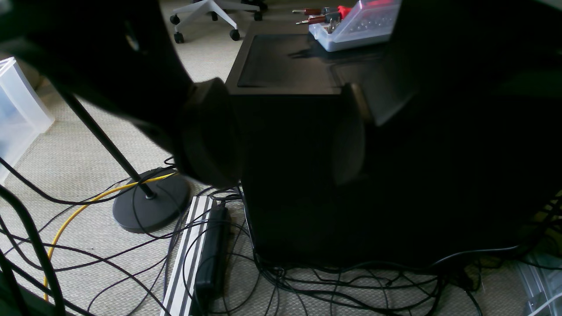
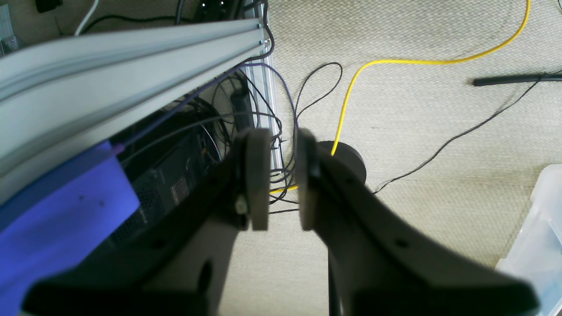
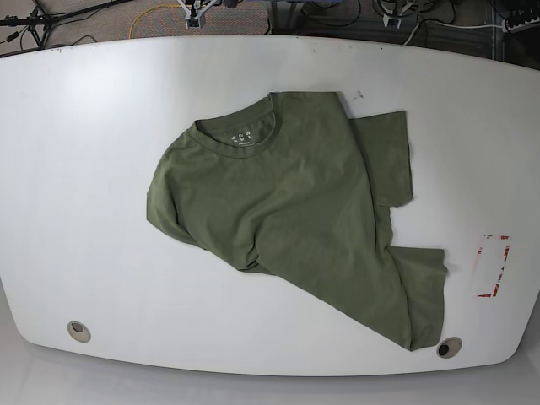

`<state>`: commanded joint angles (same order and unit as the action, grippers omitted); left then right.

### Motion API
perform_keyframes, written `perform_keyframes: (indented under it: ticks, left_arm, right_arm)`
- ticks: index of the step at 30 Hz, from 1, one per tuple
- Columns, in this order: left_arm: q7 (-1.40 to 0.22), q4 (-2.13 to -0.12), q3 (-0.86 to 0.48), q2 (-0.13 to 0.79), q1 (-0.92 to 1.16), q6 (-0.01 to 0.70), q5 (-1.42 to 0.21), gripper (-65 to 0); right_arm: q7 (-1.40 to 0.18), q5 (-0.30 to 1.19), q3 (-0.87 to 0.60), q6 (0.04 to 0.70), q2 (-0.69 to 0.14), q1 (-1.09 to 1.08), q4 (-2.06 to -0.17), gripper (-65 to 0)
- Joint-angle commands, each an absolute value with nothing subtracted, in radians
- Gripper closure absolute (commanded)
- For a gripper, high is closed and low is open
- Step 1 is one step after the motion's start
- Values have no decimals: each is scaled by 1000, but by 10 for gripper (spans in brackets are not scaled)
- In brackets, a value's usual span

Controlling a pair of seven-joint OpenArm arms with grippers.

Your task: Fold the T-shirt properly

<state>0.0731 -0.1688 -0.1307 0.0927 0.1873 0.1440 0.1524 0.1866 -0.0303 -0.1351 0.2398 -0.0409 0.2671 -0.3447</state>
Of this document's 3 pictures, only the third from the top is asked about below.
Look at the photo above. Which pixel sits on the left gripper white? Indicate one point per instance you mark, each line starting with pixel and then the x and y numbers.
pixel 394 11

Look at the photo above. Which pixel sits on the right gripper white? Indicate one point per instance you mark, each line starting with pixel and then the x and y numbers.
pixel 195 11

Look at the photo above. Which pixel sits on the olive green T-shirt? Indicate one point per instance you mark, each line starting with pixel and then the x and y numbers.
pixel 295 188

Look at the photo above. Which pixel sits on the white power strip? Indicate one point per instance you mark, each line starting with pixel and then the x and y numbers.
pixel 521 20

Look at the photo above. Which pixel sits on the black tripod stand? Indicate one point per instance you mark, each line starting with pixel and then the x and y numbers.
pixel 40 23

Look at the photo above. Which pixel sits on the red tape rectangle marking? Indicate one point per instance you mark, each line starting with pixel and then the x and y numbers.
pixel 489 266

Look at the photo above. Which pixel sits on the left table cable grommet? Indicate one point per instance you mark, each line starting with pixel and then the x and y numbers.
pixel 79 332

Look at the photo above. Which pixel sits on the table cable grommet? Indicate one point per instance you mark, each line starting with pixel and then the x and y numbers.
pixel 79 332
pixel 449 347

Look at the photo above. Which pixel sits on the right table cable grommet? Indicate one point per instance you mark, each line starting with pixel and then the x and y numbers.
pixel 449 347

